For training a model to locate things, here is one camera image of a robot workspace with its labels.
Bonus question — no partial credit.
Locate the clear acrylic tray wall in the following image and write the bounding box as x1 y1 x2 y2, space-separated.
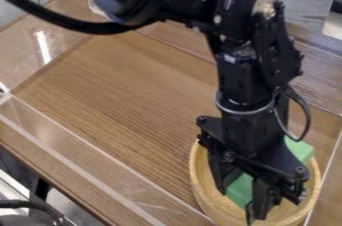
0 90 215 226

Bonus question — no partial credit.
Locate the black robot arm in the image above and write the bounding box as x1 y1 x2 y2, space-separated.
57 0 310 223

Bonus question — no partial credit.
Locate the black table leg bracket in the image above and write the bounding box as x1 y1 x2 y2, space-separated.
27 176 79 226

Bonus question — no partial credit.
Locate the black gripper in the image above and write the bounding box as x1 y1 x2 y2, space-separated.
195 93 311 226

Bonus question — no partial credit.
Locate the green rectangular block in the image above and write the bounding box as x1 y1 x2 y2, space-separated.
226 137 314 209

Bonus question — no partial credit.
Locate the black cable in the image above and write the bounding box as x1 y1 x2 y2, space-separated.
0 0 135 35

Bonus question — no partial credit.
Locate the clear acrylic corner bracket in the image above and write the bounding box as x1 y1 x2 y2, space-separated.
87 0 109 19

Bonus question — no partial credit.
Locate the brown wooden bowl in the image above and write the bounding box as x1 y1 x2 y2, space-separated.
190 142 322 226

